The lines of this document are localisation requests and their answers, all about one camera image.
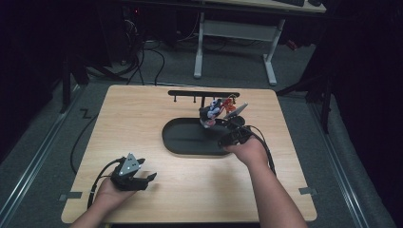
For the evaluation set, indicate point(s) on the metal floor rail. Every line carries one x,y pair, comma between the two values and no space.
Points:
342,174
34,158

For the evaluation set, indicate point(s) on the person's right hand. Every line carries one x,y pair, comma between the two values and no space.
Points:
250,153

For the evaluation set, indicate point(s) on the black computer tower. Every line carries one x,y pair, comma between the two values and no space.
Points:
131,31

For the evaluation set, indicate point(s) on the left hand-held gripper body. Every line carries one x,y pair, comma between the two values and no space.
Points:
128,174

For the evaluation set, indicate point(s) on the white-framed wooden desk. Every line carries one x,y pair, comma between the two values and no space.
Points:
237,31

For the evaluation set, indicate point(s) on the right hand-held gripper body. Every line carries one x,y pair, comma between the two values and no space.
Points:
236,136

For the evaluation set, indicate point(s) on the black computer mouse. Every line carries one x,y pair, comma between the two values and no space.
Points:
315,2

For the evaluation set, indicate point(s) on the black hook rack with tray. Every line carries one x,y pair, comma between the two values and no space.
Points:
190,136

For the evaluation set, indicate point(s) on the person's left hand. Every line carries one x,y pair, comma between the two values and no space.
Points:
111,193

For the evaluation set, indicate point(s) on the black metal stand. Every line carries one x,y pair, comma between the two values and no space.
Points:
323,95
68,85

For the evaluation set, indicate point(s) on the grey tape piece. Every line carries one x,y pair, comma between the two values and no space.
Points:
70,196
308,191

